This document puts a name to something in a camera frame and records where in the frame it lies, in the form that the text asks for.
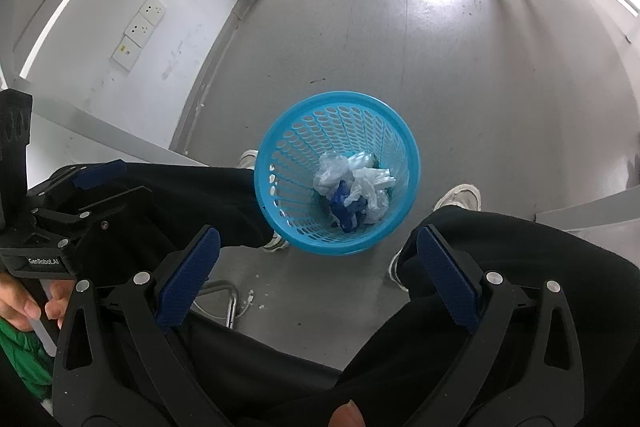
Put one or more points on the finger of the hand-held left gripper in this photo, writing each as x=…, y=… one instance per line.
x=100, y=174
x=90, y=219

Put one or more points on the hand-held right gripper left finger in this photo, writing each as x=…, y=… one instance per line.
x=187, y=282

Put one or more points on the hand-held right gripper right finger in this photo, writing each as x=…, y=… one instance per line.
x=447, y=277

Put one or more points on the white plastic shopping bag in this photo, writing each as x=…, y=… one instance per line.
x=372, y=184

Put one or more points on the blue plastic bag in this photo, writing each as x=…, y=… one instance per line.
x=345, y=207

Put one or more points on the clear plastic bag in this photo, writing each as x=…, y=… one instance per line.
x=330, y=172

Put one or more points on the blue plastic wastebasket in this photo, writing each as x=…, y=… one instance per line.
x=300, y=132

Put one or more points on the person's left forearm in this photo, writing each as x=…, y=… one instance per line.
x=20, y=357

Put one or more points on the person's left hand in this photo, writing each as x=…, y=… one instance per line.
x=15, y=302

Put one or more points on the person's right hand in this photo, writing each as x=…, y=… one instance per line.
x=346, y=414

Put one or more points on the black chair chrome base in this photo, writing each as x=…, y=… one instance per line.
x=231, y=307

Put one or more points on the person's right leg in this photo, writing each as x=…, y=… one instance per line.
x=525, y=257

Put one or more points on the person's leg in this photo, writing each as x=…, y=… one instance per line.
x=525, y=257
x=200, y=197

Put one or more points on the white right shoe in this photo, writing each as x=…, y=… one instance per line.
x=460, y=197

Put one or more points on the person's left leg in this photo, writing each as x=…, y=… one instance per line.
x=200, y=197

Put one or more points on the wall socket yellow sticker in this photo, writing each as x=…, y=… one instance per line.
x=126, y=53

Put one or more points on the white wall socket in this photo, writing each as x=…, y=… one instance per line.
x=137, y=33
x=151, y=11

